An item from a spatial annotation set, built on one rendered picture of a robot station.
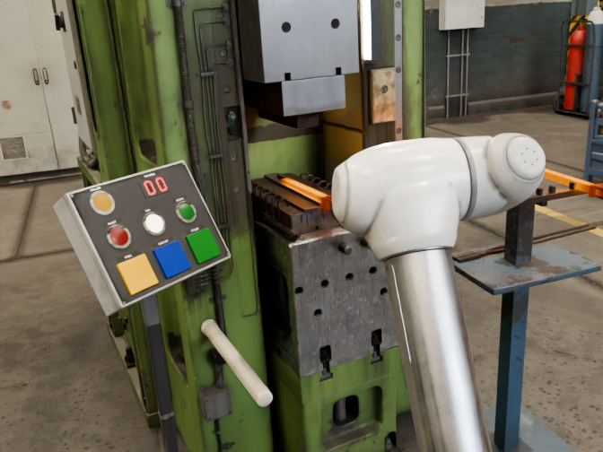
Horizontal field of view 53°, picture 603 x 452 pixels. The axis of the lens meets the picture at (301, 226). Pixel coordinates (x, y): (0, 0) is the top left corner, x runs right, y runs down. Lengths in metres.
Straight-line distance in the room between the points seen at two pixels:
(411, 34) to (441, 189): 1.25
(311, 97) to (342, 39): 0.18
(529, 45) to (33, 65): 6.61
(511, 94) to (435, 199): 8.74
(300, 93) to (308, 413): 1.01
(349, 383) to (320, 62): 1.02
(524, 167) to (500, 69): 8.53
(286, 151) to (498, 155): 1.43
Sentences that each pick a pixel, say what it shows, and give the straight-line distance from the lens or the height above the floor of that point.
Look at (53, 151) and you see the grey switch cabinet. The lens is 7.03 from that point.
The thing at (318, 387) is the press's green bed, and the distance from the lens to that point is 2.01.
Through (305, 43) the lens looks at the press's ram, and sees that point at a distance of 1.73.
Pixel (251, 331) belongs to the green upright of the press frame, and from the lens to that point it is 2.04.
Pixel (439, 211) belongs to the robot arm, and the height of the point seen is 1.26.
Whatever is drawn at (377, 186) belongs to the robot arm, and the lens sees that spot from 0.88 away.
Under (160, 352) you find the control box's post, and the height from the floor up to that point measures 0.72.
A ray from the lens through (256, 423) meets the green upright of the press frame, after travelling 2.23.
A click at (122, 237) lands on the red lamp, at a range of 1.43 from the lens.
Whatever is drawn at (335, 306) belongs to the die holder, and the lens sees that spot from 1.90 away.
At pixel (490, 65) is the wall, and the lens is 9.34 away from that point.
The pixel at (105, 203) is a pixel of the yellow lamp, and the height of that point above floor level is 1.16.
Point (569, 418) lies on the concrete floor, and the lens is 2.68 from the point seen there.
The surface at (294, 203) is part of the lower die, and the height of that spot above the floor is 0.99.
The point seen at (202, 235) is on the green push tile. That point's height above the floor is 1.03.
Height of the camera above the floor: 1.54
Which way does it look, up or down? 19 degrees down
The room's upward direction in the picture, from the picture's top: 4 degrees counter-clockwise
